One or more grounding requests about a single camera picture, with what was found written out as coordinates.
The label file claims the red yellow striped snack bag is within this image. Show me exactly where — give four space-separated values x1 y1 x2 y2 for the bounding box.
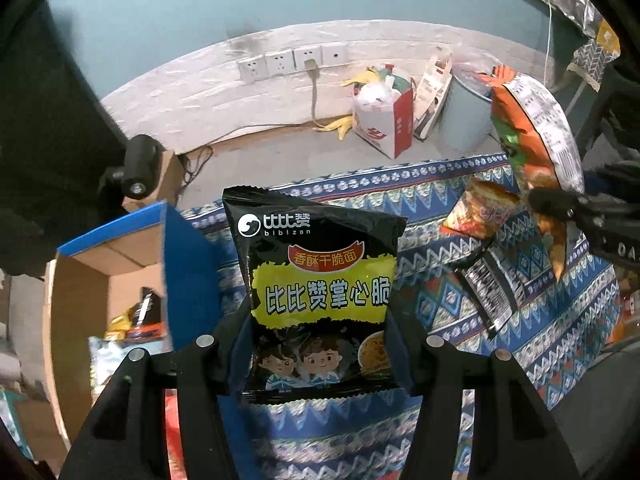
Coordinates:
440 177 520 240

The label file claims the orange white large snack bag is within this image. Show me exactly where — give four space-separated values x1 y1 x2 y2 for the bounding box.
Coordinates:
489 71 586 283

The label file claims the black yellow noodle snack bag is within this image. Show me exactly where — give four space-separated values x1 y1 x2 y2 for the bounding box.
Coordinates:
222 185 407 403

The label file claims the silver foil snack bag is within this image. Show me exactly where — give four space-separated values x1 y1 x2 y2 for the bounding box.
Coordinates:
88 336 172 402

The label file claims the orange chip bag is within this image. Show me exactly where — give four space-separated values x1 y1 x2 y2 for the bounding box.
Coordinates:
126 287 166 340

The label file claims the light blue waste bin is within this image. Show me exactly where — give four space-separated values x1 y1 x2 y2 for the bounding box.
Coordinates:
440 66 492 152

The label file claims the blue cardboard box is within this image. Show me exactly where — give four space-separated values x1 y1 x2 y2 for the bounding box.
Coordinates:
42 203 222 441

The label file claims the white carton leaning on bin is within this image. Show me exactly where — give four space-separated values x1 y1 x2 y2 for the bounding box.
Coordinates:
413 46 451 141

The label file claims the red white paper bag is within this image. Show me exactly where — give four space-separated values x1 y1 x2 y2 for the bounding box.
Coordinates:
352 64 413 159

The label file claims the banana peel on floor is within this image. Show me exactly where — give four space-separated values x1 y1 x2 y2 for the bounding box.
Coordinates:
314 115 354 141

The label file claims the black spotlight on box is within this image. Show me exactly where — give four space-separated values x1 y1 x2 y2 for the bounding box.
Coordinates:
100 134 165 200

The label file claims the black softbox light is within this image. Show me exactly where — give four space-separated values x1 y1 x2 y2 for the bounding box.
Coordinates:
1 4 126 278

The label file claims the grey plug and cable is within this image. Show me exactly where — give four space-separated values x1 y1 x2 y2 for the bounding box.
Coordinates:
304 58 327 129

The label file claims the white wall socket strip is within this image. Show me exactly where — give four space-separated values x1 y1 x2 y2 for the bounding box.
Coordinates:
236 42 350 84

